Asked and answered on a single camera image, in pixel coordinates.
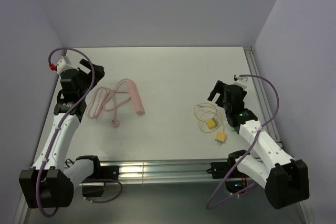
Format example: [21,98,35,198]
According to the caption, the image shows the yellow plug with cable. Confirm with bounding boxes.
[215,132,226,145]

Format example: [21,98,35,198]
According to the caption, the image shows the pink power strip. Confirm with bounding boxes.
[127,79,145,115]

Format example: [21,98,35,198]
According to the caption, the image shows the yellow plug adapter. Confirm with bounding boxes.
[205,118,218,130]

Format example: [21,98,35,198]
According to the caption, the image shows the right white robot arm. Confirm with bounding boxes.
[207,80,310,209]

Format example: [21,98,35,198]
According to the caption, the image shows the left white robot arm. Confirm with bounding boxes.
[19,59,104,209]

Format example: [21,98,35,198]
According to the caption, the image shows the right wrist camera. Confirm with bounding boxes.
[234,75,248,90]

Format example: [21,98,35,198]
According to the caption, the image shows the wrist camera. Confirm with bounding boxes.
[56,56,73,76]
[234,75,248,90]

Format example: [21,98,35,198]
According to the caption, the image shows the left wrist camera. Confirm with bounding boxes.
[56,56,73,76]

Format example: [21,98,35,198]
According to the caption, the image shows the pink power cord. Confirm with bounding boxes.
[86,78,132,128]

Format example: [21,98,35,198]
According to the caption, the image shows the aluminium side rail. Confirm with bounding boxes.
[243,46,283,147]

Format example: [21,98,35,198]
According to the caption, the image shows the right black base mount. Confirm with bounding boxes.
[206,162,248,194]

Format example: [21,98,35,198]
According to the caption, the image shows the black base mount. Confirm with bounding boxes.
[82,165,119,198]
[206,162,248,194]

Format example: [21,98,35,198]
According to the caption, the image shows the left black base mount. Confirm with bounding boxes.
[82,165,119,198]

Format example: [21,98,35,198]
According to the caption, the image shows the aluminium front rail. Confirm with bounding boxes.
[28,158,263,186]

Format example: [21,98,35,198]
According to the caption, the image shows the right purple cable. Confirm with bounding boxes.
[206,74,280,209]

